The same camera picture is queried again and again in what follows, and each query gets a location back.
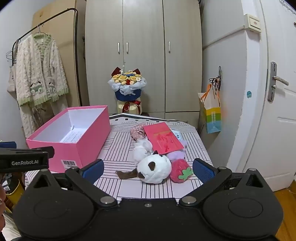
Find white panda plush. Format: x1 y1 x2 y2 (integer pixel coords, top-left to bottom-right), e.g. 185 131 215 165
116 151 171 184

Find silver door handle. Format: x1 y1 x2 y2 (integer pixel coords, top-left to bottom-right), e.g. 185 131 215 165
267 61 289 102

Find beige wardrobe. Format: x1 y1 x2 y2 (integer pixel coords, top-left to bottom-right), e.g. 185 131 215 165
85 1 202 126

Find pink cardboard box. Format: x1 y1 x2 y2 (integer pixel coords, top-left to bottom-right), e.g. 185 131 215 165
26 105 111 173

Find pink strawberry plush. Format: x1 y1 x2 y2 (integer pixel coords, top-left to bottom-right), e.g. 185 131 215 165
170 159 193 183

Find blue tissue pack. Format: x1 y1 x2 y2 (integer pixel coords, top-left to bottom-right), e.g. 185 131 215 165
171 130 183 142

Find pink knitted soft item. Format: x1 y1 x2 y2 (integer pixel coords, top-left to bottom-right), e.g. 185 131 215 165
130 123 146 141

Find black clothes rack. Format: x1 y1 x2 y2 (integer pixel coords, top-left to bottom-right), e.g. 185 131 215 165
12 1 87 108

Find white door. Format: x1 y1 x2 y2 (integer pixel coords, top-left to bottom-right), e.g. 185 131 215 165
245 1 295 191

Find red envelope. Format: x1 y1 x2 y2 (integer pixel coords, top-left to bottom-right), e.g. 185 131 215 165
144 122 184 155

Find cream knitted cardigan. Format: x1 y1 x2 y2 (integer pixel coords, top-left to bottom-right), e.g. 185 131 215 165
12 33 69 137

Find purple fluffy plush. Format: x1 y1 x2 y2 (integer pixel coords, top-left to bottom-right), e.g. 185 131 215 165
166 150 185 162

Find colourful paper gift bag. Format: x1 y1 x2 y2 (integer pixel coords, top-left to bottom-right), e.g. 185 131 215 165
198 84 221 133

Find flower bouquet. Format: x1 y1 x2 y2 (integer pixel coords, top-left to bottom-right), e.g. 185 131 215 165
107 67 147 115

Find white fluffy soft item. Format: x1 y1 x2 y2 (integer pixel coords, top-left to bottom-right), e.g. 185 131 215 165
132 139 153 165

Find wall light switch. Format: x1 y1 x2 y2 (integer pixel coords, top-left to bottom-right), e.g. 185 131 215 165
244 14 261 33

